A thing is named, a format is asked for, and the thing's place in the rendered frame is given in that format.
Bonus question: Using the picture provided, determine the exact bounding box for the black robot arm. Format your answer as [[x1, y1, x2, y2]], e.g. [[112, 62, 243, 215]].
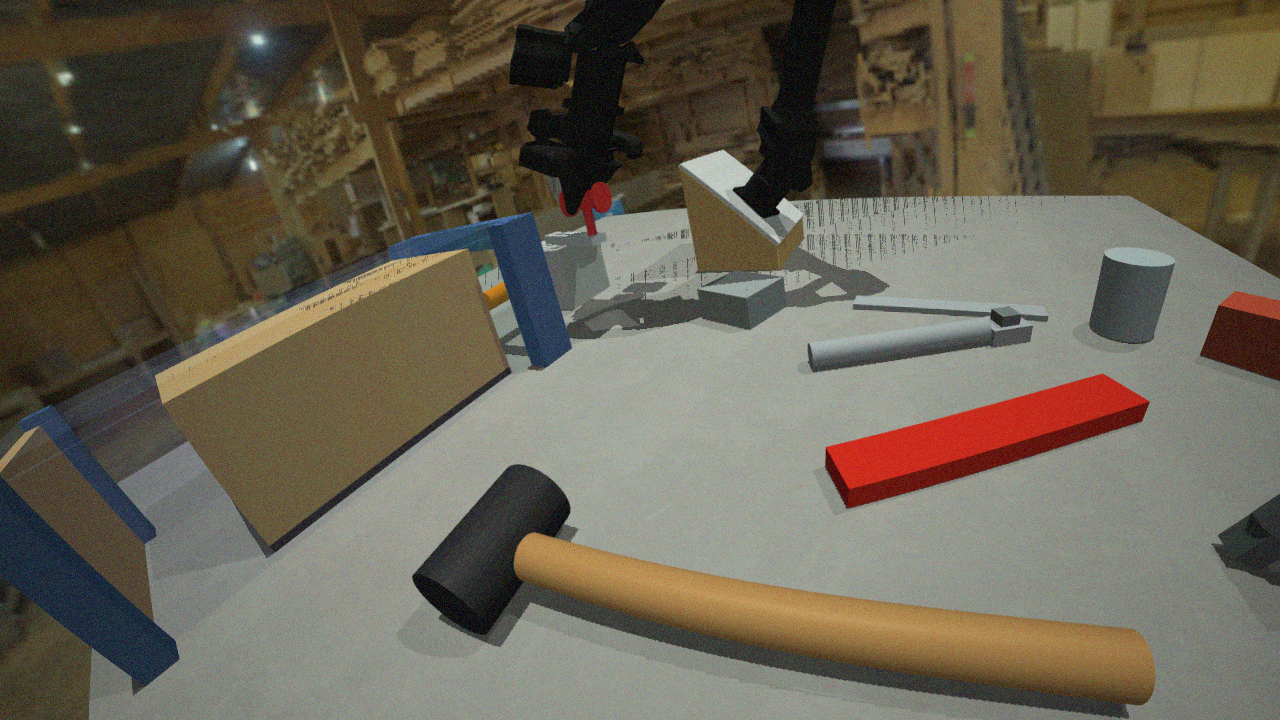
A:
[[509, 0, 837, 219]]

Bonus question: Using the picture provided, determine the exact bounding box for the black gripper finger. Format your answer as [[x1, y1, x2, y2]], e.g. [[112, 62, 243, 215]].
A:
[[559, 169, 595, 217], [588, 158, 622, 190]]

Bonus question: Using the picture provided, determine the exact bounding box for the mallet with black head and wooden handle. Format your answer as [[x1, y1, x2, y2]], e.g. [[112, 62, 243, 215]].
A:
[[412, 464, 1156, 705]]

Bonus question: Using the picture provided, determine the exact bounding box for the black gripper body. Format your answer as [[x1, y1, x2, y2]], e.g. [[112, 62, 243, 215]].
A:
[[518, 91, 644, 178]]

